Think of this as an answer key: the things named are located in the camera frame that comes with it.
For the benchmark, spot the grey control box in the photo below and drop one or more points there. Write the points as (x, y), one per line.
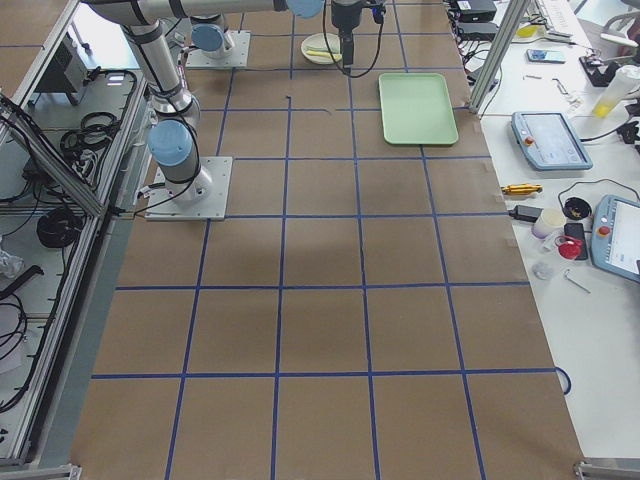
(65, 73)

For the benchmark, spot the green rectangular tray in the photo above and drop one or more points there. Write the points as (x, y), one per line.
(416, 109)

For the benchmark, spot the smartphone with blue screen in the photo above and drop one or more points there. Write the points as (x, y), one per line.
(545, 56)

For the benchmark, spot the white round plate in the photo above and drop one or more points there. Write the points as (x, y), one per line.
(319, 41)

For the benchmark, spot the red round object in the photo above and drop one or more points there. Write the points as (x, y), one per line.
(568, 247)

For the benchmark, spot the aluminium frame post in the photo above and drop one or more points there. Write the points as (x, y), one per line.
(499, 46)

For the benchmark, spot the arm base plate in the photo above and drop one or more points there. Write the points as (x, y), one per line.
(206, 198)
(238, 57)

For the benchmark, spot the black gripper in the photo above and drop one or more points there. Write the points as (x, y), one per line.
(344, 17)

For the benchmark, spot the yellow handled tool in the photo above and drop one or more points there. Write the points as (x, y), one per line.
(521, 189)

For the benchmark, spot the clear bottle yellow liquid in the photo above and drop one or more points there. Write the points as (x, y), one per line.
(625, 80)

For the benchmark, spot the black power adapter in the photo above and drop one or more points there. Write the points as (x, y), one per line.
(525, 213)

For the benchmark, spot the far blue teach pendant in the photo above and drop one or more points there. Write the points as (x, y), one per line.
(549, 142)

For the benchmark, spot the blue teach pendant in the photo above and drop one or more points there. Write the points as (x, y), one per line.
(549, 142)
(615, 237)

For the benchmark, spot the white cup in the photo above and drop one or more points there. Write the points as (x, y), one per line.
(549, 221)

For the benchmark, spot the near blue teach pendant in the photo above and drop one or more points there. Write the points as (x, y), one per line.
(615, 237)

